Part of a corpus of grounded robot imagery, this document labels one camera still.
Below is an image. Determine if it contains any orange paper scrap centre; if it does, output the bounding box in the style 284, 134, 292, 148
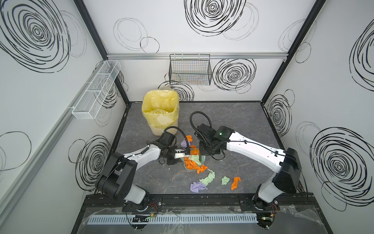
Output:
186, 135, 193, 142

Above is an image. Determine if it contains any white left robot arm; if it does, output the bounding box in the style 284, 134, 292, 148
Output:
95, 126, 190, 206

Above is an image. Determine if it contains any small green paper scrap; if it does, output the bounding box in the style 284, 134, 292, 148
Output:
199, 170, 215, 186

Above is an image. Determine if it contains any white slotted cable duct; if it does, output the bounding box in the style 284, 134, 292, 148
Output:
87, 213, 258, 225

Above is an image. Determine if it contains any clear wall shelf tray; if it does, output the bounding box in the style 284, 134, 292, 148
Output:
72, 60, 121, 120

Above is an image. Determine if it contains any orange paper scrap right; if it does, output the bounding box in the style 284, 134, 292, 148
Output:
183, 156, 208, 175

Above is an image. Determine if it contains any small purple paper scrap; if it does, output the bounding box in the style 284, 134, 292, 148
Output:
190, 182, 207, 193

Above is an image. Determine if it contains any orange paper scrap front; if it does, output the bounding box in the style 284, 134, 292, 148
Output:
231, 176, 241, 191

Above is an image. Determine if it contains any orange paper scrap near bin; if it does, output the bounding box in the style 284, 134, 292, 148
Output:
190, 145, 200, 155

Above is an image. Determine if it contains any green paper scrap front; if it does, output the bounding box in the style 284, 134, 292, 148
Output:
221, 176, 230, 186

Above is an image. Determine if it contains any green paper scrap centre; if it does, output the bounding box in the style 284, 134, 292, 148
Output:
190, 155, 202, 166

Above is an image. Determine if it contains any beige bin with yellow bag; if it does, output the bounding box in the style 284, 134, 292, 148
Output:
142, 87, 180, 136

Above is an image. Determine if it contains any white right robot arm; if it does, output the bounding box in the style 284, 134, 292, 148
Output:
190, 111, 302, 210

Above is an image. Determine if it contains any black wire basket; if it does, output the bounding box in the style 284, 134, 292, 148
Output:
168, 53, 213, 86

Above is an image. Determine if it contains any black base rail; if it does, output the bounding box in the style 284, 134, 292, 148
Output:
81, 193, 317, 212

